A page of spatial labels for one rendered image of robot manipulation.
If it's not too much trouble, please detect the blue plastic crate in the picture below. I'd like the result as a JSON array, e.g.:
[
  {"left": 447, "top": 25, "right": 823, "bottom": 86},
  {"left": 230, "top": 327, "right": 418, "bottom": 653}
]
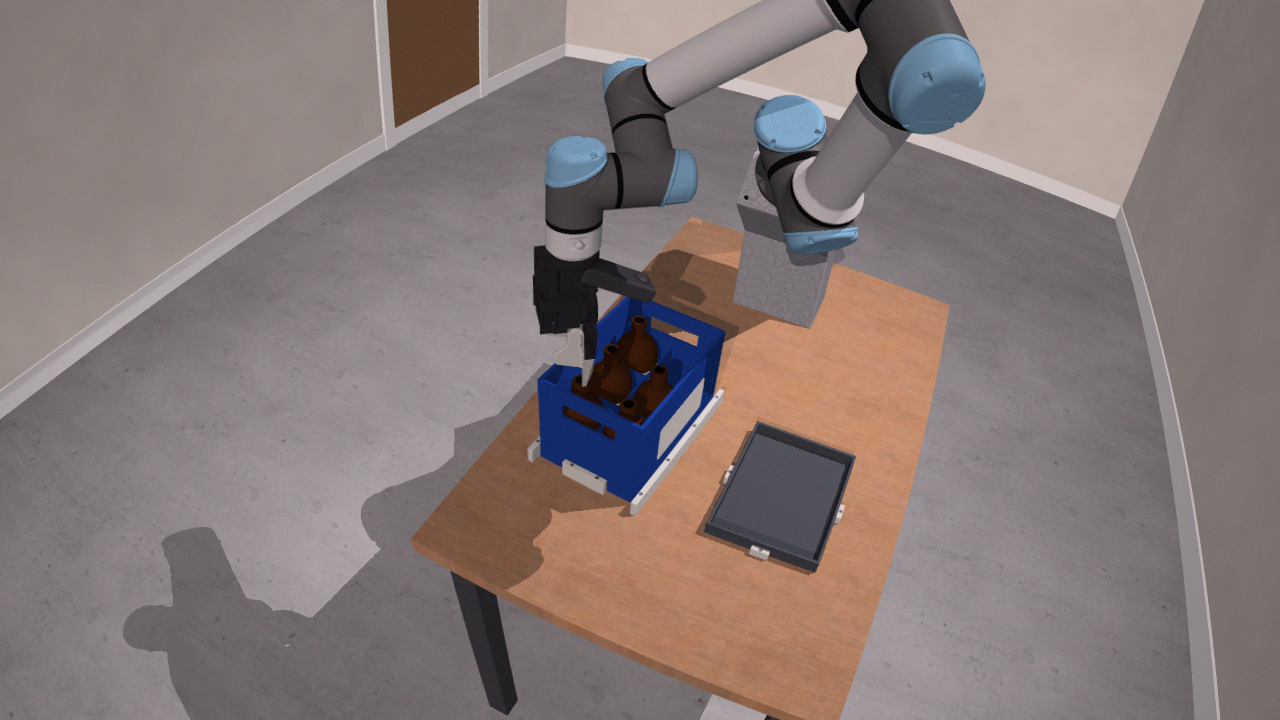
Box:
[{"left": 538, "top": 302, "right": 721, "bottom": 503}]

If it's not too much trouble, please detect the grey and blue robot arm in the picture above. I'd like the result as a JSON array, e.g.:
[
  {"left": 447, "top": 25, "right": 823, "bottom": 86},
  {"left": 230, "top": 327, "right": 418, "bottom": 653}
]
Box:
[{"left": 544, "top": 0, "right": 986, "bottom": 261}]

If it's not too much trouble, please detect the brown glass bottle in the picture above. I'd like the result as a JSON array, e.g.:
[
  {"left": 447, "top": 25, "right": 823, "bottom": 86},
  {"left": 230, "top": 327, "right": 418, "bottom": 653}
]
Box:
[
  {"left": 634, "top": 365, "right": 675, "bottom": 419},
  {"left": 590, "top": 345, "right": 632, "bottom": 406},
  {"left": 603, "top": 398, "right": 644, "bottom": 439},
  {"left": 564, "top": 374, "right": 603, "bottom": 430},
  {"left": 617, "top": 316, "right": 658, "bottom": 375}
]

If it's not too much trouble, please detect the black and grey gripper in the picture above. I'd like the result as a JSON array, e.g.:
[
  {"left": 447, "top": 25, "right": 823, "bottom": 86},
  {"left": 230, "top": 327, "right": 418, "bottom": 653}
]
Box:
[{"left": 532, "top": 245, "right": 600, "bottom": 387}]

